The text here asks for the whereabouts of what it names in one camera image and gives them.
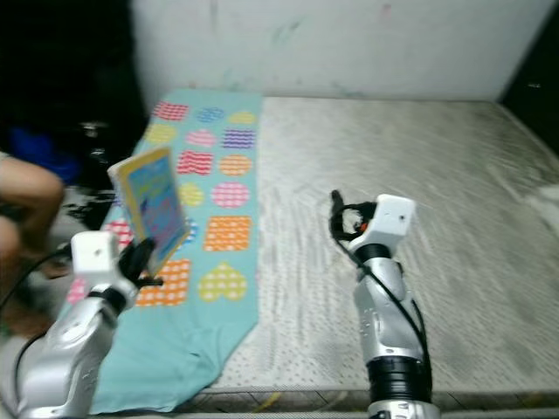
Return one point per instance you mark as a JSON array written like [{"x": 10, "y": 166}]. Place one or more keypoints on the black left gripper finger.
[{"x": 137, "y": 257}]

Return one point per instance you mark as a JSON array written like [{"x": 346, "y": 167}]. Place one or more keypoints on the colourful children's board book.
[{"x": 153, "y": 196}]

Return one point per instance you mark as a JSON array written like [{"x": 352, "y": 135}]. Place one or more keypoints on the white quilted mattress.
[{"x": 384, "y": 157}]

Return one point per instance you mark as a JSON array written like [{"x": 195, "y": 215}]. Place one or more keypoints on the teal blanket with colourful shapes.
[{"x": 210, "y": 349}]

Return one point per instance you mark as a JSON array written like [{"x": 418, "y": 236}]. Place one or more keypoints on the black bag pile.
[{"x": 92, "y": 166}]

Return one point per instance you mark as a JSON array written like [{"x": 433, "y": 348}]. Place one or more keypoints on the person's bare left leg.
[{"x": 31, "y": 196}]

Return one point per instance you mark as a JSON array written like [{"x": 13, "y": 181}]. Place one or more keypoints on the blue cloth item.
[{"x": 44, "y": 153}]

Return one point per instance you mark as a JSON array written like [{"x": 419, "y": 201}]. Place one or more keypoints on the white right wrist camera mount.
[{"x": 391, "y": 218}]

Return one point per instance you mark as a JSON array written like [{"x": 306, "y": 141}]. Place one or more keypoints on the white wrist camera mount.
[
  {"x": 96, "y": 257},
  {"x": 391, "y": 218}
]

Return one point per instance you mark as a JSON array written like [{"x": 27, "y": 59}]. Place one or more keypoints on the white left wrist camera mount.
[{"x": 96, "y": 257}]

